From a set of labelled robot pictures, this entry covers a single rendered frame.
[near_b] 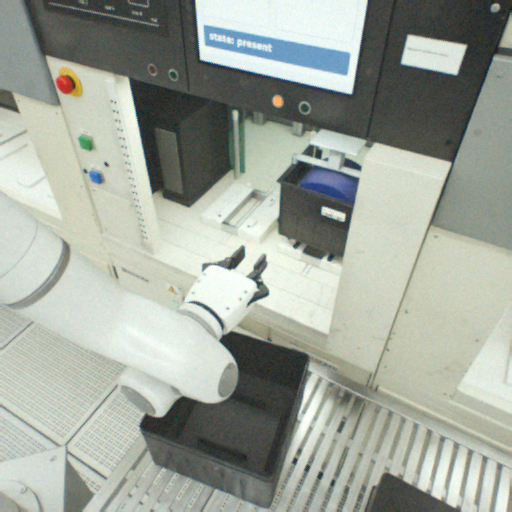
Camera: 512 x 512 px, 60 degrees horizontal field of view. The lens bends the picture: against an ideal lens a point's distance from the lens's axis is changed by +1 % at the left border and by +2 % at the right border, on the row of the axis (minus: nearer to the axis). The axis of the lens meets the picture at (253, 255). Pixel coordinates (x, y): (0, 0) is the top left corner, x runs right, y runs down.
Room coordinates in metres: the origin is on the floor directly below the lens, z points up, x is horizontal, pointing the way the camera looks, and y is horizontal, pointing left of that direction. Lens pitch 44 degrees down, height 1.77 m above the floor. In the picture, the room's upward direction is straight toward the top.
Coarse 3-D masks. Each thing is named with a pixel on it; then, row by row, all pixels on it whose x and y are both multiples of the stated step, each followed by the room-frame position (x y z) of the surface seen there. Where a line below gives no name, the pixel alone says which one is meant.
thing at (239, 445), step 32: (256, 352) 0.58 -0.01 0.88; (288, 352) 0.55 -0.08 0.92; (256, 384) 0.56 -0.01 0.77; (288, 384) 0.55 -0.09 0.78; (192, 416) 0.48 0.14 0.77; (224, 416) 0.48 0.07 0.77; (256, 416) 0.48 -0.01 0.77; (288, 416) 0.48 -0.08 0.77; (160, 448) 0.36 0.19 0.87; (192, 448) 0.34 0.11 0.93; (224, 448) 0.39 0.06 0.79; (256, 448) 0.40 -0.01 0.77; (224, 480) 0.32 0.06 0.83; (256, 480) 0.29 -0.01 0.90
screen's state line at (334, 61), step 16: (208, 32) 0.78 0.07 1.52; (224, 32) 0.77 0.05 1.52; (240, 32) 0.75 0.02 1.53; (224, 48) 0.77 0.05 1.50; (240, 48) 0.75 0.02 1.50; (256, 48) 0.74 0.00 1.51; (272, 48) 0.72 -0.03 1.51; (288, 48) 0.71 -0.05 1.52; (304, 48) 0.70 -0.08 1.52; (320, 48) 0.69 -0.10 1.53; (304, 64) 0.70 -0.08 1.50; (320, 64) 0.68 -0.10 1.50; (336, 64) 0.67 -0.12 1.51
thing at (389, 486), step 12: (384, 480) 0.31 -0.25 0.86; (396, 480) 0.31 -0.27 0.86; (372, 492) 0.32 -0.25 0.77; (384, 492) 0.29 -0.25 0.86; (396, 492) 0.29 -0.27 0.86; (408, 492) 0.29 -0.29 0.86; (420, 492) 0.29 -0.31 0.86; (372, 504) 0.27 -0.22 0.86; (384, 504) 0.27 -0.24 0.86; (396, 504) 0.27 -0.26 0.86; (408, 504) 0.27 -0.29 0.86; (420, 504) 0.27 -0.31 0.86; (432, 504) 0.27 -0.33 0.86; (444, 504) 0.27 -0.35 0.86
